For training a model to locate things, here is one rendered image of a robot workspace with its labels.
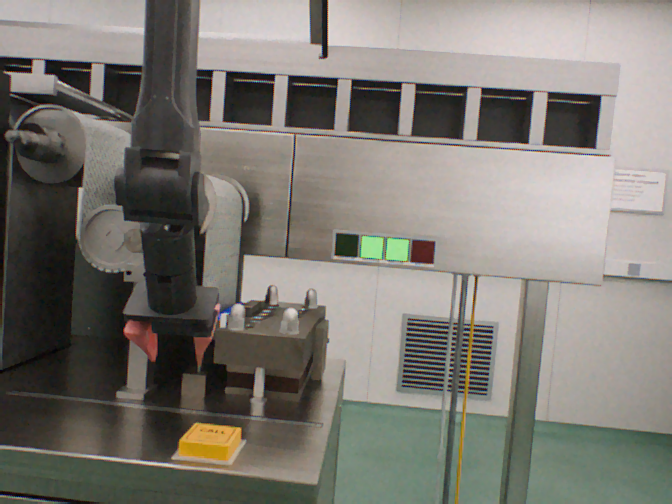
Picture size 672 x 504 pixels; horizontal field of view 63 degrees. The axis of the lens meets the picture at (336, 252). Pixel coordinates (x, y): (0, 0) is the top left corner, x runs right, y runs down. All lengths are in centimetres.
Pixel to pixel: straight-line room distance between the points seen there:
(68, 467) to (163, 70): 54
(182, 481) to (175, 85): 50
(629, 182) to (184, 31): 357
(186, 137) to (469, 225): 87
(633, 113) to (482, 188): 277
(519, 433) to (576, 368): 238
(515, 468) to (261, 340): 90
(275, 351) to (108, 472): 33
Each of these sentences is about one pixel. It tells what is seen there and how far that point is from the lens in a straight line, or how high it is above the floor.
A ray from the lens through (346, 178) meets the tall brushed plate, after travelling 132.
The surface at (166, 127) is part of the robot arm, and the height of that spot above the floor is 132.
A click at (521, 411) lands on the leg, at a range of 160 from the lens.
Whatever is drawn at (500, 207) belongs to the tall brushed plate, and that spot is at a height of 130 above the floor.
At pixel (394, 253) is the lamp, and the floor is 118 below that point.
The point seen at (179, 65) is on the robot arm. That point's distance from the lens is 60.
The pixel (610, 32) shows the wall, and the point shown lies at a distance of 411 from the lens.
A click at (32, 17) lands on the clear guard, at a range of 167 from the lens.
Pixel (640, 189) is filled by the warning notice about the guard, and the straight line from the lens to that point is 400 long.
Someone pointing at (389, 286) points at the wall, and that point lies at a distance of 366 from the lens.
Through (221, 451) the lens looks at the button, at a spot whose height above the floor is 92.
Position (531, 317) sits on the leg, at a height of 103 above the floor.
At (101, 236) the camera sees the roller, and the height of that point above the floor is 118.
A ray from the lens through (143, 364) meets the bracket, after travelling 106.
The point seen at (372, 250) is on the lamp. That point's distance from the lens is 131.
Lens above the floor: 124
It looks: 3 degrees down
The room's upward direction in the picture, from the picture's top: 5 degrees clockwise
